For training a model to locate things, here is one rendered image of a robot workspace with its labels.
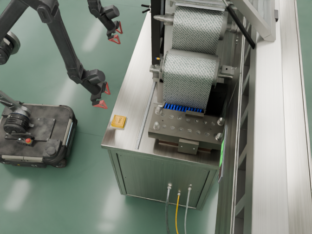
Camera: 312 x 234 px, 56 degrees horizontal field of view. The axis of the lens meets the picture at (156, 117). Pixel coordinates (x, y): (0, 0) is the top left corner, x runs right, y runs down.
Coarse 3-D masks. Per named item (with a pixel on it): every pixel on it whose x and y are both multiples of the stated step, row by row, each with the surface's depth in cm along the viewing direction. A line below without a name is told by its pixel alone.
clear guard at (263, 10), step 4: (248, 0) 93; (252, 0) 95; (256, 0) 98; (260, 0) 101; (264, 0) 103; (252, 4) 94; (256, 4) 97; (260, 4) 99; (264, 4) 102; (256, 8) 96; (260, 8) 98; (264, 8) 101; (260, 12) 97; (264, 12) 100; (264, 16) 98
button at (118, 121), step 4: (116, 116) 168; (120, 116) 168; (124, 116) 168; (112, 120) 166; (116, 120) 166; (120, 120) 166; (124, 120) 166; (112, 124) 165; (116, 124) 165; (120, 124) 165
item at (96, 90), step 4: (96, 84) 149; (100, 84) 153; (92, 88) 147; (96, 88) 148; (100, 88) 151; (92, 92) 149; (96, 92) 150; (100, 92) 150; (92, 96) 152; (96, 96) 150; (100, 96) 149; (92, 100) 151
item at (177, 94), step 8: (168, 88) 149; (176, 88) 148; (184, 88) 147; (192, 88) 145; (200, 88) 144; (168, 96) 155; (176, 96) 153; (184, 96) 152; (192, 96) 151; (200, 96) 149; (208, 96) 148; (176, 104) 159; (184, 104) 158; (192, 104) 156; (200, 104) 155
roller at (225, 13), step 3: (225, 12) 145; (225, 15) 143; (225, 18) 142; (222, 21) 142; (225, 21) 142; (222, 24) 142; (225, 24) 142; (222, 27) 143; (225, 27) 142; (222, 30) 143; (222, 33) 144; (222, 36) 146; (219, 39) 150; (222, 39) 149
